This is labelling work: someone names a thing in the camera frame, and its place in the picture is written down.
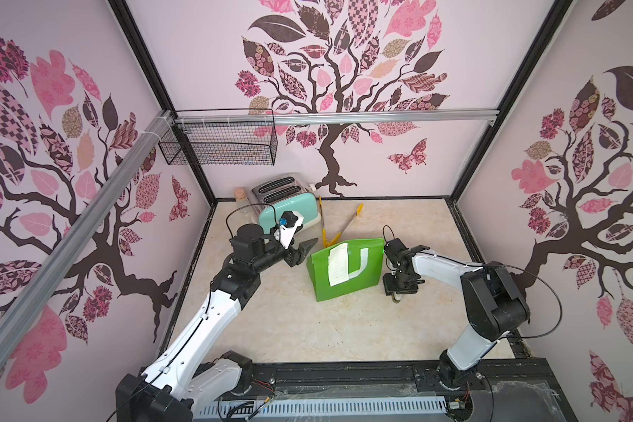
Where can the yellow handled tongs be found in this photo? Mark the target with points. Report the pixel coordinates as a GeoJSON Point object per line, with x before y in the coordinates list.
{"type": "Point", "coordinates": [330, 242]}

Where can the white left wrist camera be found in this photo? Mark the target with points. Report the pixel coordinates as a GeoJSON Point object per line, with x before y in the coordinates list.
{"type": "Point", "coordinates": [289, 223]}

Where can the mint green toaster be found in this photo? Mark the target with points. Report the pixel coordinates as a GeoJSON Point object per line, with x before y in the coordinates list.
{"type": "Point", "coordinates": [288, 192]}

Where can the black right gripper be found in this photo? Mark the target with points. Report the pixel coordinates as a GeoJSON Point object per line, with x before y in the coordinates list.
{"type": "Point", "coordinates": [398, 284]}

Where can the aluminium rail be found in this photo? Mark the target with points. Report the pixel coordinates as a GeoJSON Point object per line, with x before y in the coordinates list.
{"type": "Point", "coordinates": [337, 116]}
{"type": "Point", "coordinates": [21, 315]}

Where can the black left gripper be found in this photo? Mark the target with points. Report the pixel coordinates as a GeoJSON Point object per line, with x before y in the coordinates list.
{"type": "Point", "coordinates": [297, 256]}

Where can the white vented cable duct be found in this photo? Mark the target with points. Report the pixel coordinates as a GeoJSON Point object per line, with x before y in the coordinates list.
{"type": "Point", "coordinates": [313, 408]}

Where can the black wire basket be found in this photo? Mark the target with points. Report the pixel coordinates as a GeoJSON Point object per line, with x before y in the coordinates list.
{"type": "Point", "coordinates": [221, 136]}

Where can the green tote bag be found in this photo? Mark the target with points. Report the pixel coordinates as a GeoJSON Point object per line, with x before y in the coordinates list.
{"type": "Point", "coordinates": [365, 269]}

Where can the aluminium rail back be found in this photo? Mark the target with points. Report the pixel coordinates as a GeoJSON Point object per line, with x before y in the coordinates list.
{"type": "Point", "coordinates": [337, 116]}

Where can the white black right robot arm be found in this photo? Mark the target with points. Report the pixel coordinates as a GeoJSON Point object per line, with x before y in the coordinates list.
{"type": "Point", "coordinates": [494, 304]}

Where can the small glass jar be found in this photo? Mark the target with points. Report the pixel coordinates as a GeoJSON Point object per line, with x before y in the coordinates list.
{"type": "Point", "coordinates": [240, 195]}

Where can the aluminium rail left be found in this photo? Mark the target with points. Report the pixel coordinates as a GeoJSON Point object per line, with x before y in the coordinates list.
{"type": "Point", "coordinates": [21, 315]}

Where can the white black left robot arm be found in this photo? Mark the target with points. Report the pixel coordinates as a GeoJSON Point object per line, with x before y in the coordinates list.
{"type": "Point", "coordinates": [177, 386]}

